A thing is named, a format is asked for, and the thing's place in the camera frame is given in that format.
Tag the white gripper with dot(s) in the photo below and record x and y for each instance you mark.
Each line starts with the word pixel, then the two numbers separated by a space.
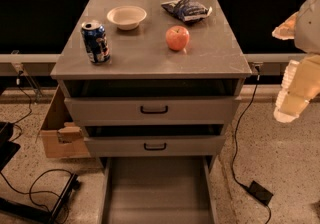
pixel 308 28

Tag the blue pepsi can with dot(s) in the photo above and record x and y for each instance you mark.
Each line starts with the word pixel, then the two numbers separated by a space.
pixel 94 36

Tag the top grey drawer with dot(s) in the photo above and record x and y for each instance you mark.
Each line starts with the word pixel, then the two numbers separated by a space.
pixel 151 111

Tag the grey drawer cabinet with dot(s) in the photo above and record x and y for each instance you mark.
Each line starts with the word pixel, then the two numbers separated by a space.
pixel 142 66

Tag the middle grey drawer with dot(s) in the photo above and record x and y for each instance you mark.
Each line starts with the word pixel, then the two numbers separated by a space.
pixel 149 146

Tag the open bottom grey drawer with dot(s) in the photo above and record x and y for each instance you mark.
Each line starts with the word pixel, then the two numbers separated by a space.
pixel 157 190

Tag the blue chip bag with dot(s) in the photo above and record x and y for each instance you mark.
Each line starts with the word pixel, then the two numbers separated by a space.
pixel 188 11

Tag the red apple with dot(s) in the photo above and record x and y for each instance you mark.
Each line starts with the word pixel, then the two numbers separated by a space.
pixel 177 38

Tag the black power adapter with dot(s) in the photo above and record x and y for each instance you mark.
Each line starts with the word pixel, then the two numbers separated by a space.
pixel 260 193

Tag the white paper bowl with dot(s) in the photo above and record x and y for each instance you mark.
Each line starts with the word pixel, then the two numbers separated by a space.
pixel 126 17

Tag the brown cardboard box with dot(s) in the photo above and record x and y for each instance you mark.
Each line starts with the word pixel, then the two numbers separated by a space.
pixel 60 136

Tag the black stand base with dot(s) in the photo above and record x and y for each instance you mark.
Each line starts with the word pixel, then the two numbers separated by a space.
pixel 45 205

